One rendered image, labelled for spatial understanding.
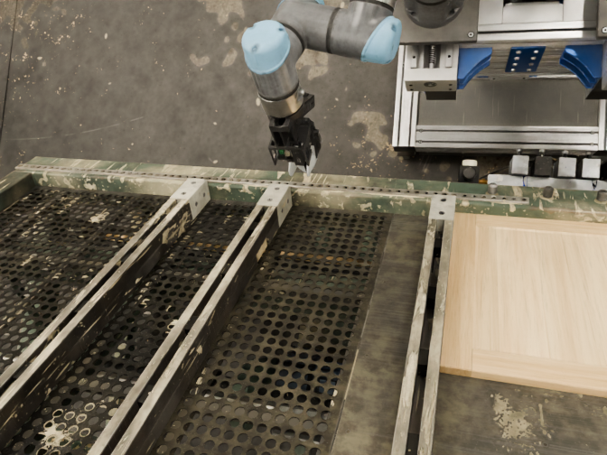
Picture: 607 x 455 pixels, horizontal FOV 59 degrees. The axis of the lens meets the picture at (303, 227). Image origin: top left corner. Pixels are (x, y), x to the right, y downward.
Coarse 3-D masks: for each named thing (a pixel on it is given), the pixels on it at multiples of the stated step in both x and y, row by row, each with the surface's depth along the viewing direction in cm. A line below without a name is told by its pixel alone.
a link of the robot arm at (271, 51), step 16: (256, 32) 85; (272, 32) 84; (288, 32) 88; (256, 48) 84; (272, 48) 83; (288, 48) 86; (256, 64) 86; (272, 64) 85; (288, 64) 87; (256, 80) 90; (272, 80) 88; (288, 80) 89; (272, 96) 91; (288, 96) 92
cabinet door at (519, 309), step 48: (480, 240) 136; (528, 240) 134; (576, 240) 132; (480, 288) 120; (528, 288) 119; (576, 288) 118; (480, 336) 108; (528, 336) 107; (576, 336) 106; (528, 384) 98; (576, 384) 96
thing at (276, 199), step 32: (288, 192) 155; (256, 224) 140; (224, 256) 128; (256, 256) 134; (224, 288) 118; (192, 320) 111; (224, 320) 118; (160, 352) 103; (192, 352) 105; (160, 384) 96; (128, 416) 92; (160, 416) 95; (96, 448) 86; (128, 448) 86
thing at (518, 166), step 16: (464, 160) 163; (512, 160) 157; (528, 160) 171; (544, 160) 154; (560, 160) 153; (592, 160) 151; (464, 176) 157; (496, 176) 160; (512, 176) 158; (528, 176) 157; (544, 176) 156; (560, 176) 153; (576, 176) 158; (592, 176) 151
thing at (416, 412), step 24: (432, 216) 136; (432, 240) 127; (432, 264) 126; (432, 288) 114; (432, 312) 112; (432, 336) 101; (408, 360) 96; (432, 360) 96; (408, 384) 92; (432, 384) 92; (408, 408) 88; (432, 408) 88; (408, 432) 85; (432, 432) 84
